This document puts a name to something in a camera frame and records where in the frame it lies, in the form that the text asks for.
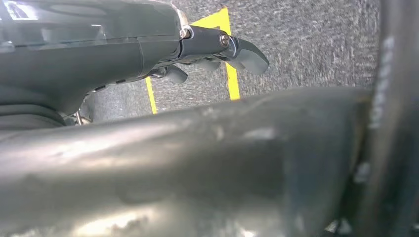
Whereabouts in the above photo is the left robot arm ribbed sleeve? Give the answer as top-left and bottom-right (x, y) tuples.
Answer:
(0, 85), (66, 131)

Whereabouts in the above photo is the yellow floor tape square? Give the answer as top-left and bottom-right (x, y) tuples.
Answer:
(145, 7), (241, 115)

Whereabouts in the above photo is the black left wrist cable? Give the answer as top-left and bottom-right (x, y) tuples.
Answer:
(352, 0), (419, 237)

